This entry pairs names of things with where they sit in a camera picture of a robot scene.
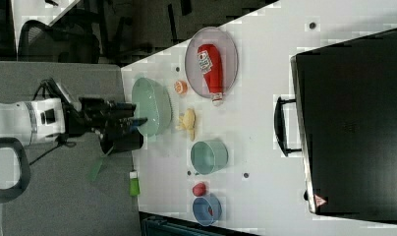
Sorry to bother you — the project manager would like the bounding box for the orange slice toy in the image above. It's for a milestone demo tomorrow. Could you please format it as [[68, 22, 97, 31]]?
[[174, 81, 188, 95]]

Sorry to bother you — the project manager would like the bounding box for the green mug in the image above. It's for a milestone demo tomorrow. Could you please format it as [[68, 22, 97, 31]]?
[[190, 140, 228, 175]]

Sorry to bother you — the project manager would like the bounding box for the green perforated colander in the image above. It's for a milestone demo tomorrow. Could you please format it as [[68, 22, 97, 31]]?
[[132, 78, 172, 137]]

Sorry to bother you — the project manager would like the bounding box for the black pot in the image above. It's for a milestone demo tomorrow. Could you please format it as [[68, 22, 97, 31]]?
[[100, 131, 143, 154]]

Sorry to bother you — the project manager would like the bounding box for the blue bowl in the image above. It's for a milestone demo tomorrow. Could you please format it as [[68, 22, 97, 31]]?
[[193, 194, 222, 226]]

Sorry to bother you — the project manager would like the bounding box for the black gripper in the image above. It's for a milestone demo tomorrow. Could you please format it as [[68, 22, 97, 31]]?
[[64, 97, 147, 138]]

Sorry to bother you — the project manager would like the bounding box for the green slotted spatula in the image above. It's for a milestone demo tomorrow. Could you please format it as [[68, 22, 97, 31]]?
[[88, 147, 114, 182]]

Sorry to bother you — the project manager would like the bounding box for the lilac oval plate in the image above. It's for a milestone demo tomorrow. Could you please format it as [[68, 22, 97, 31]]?
[[185, 27, 238, 98]]

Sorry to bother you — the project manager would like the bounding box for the black toaster oven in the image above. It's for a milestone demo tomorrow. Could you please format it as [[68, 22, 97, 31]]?
[[290, 28, 397, 224]]

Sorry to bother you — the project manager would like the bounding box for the red plush ketchup bottle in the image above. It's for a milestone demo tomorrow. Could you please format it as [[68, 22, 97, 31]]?
[[198, 44, 223, 106]]

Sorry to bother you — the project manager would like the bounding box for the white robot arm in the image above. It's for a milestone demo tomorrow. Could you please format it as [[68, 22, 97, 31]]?
[[0, 103, 141, 236]]

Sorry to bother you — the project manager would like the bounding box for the red strawberry toy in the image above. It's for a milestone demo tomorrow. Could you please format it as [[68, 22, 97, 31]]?
[[192, 182, 206, 197]]

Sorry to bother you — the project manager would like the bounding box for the yellow peeled banana toy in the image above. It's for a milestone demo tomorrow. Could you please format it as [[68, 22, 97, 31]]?
[[176, 108, 196, 141]]

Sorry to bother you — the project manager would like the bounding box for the strawberry toy in bowl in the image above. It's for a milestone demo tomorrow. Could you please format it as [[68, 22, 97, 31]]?
[[207, 206, 214, 216]]

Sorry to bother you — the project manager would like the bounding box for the black office chair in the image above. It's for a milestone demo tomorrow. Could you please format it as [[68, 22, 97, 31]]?
[[18, 20, 100, 64]]

